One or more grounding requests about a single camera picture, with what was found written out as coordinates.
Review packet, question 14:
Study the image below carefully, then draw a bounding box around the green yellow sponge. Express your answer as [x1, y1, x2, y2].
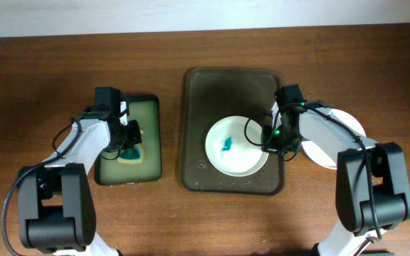
[117, 130, 145, 164]

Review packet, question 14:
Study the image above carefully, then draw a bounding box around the white plate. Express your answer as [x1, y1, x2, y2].
[205, 116, 268, 177]
[300, 108, 367, 170]

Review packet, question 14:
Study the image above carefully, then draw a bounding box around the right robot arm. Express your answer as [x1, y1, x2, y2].
[261, 85, 410, 255]

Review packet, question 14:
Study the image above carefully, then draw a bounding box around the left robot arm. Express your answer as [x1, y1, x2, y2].
[9, 87, 142, 255]

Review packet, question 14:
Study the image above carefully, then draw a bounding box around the black water tray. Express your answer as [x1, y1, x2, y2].
[94, 95, 162, 186]

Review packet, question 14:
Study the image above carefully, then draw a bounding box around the large brown serving tray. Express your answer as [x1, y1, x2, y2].
[179, 68, 285, 196]

